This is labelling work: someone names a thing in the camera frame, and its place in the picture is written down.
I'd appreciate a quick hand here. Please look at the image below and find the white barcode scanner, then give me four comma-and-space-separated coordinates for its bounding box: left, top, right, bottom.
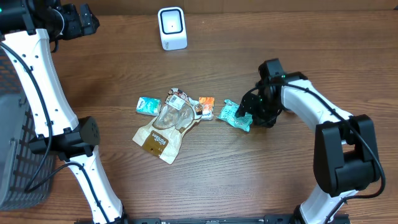
157, 7, 188, 51

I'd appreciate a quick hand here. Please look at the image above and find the beige brown cookie pouch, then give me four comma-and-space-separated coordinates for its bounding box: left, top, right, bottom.
132, 88, 203, 164

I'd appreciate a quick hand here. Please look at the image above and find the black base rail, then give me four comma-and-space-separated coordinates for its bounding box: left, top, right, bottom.
74, 213, 351, 224

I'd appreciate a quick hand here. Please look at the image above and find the small orange snack packet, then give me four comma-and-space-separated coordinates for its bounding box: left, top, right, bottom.
199, 96, 215, 121

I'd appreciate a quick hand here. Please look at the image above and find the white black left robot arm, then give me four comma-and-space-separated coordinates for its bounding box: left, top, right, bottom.
1, 0, 129, 223

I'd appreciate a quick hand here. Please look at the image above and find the grey plastic mesh basket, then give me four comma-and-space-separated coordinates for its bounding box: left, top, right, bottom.
1, 50, 52, 211

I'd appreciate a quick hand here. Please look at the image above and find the small teal tissue pack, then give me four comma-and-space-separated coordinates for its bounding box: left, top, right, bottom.
136, 97, 162, 116

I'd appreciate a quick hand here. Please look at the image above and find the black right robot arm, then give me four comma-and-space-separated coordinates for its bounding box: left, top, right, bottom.
235, 58, 386, 223

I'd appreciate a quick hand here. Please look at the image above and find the green wet wipes pack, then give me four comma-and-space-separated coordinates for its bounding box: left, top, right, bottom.
217, 100, 252, 132

